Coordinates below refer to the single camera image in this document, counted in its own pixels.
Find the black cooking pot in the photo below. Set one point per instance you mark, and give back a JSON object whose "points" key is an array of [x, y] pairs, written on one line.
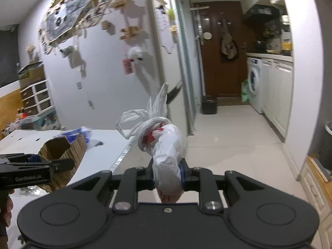
{"points": [[260, 46]]}

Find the white wall switch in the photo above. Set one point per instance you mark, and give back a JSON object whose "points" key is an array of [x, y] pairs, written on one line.
{"points": [[79, 85]]}

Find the white plush wall ornament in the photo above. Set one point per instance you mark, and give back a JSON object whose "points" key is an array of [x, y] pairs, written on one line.
{"points": [[135, 53]]}

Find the wooden top white drawer cabinet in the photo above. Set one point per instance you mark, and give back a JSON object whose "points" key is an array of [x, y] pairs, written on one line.
{"points": [[315, 186]]}

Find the green plastic bag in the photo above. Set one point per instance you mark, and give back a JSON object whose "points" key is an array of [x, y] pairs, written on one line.
{"points": [[245, 92]]}

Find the wall photo collage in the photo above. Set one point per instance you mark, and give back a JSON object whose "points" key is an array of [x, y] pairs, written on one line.
{"points": [[64, 18]]}

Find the hanging brown bag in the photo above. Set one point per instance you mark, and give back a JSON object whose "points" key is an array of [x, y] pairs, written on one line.
{"points": [[229, 46]]}

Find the colourful clutter pile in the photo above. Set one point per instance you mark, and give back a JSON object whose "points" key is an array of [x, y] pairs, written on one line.
{"points": [[33, 122]]}

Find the person's left hand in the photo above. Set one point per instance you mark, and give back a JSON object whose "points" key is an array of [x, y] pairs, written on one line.
{"points": [[5, 220]]}

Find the blue wrapper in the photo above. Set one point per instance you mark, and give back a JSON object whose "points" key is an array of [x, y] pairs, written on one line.
{"points": [[77, 132]]}

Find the white plastic bag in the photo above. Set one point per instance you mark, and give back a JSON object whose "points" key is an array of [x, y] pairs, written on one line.
{"points": [[166, 150]]}

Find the brown cardboard box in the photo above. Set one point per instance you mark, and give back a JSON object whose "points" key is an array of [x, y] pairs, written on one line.
{"points": [[75, 150]]}

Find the hanging round white utensil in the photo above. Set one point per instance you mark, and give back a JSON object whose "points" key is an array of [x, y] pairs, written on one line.
{"points": [[207, 35]]}

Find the dried flower bunch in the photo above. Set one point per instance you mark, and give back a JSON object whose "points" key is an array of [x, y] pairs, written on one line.
{"points": [[31, 51]]}

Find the black square bin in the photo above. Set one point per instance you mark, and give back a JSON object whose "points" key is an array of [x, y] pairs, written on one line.
{"points": [[209, 105]]}

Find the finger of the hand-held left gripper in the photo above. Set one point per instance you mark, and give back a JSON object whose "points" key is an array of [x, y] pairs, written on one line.
{"points": [[15, 158], [26, 167]]}

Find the white kitchen base cabinets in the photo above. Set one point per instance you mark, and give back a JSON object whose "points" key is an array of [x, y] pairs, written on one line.
{"points": [[277, 96]]}

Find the white wall hook rack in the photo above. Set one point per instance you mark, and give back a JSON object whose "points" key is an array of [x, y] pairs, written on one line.
{"points": [[199, 7]]}

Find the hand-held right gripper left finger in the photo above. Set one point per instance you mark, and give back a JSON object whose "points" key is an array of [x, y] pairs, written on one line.
{"points": [[145, 179]]}

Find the white magnetic board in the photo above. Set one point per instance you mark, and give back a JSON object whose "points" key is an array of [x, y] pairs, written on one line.
{"points": [[164, 31]]}

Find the black range hood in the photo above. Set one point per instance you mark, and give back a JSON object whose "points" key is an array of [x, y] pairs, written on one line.
{"points": [[262, 11]]}

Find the white washing machine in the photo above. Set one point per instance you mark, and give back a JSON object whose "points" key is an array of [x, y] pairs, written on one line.
{"points": [[255, 83]]}

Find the dark wall panel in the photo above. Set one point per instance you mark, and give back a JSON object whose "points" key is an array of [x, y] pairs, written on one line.
{"points": [[7, 57]]}

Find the foil covered table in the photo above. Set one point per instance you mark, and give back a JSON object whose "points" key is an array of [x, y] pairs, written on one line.
{"points": [[124, 155]]}

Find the dark wooden door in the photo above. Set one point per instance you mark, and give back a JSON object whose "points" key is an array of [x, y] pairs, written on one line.
{"points": [[212, 64]]}

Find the pink hanging card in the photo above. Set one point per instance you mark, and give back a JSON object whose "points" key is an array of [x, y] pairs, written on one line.
{"points": [[127, 66]]}

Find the yellow container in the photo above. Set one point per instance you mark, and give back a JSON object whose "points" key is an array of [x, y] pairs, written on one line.
{"points": [[286, 47]]}

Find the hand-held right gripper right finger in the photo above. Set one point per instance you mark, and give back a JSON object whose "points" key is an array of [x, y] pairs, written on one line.
{"points": [[182, 173]]}

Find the wooden wall ornament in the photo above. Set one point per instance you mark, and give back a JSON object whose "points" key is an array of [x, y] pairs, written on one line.
{"points": [[129, 32]]}

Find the clear plastic bag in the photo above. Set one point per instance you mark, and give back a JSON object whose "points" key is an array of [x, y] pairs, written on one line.
{"points": [[31, 191]]}

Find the white refrigerator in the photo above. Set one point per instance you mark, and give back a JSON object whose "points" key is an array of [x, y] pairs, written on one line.
{"points": [[155, 67]]}

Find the grey bin with white liner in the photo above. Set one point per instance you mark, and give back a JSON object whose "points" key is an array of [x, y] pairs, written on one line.
{"points": [[323, 150]]}

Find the wooden drawer chest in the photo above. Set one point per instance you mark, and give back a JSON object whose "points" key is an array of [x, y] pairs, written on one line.
{"points": [[33, 93]]}

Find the frosted glass sliding door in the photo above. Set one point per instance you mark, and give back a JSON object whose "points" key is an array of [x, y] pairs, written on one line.
{"points": [[193, 64]]}

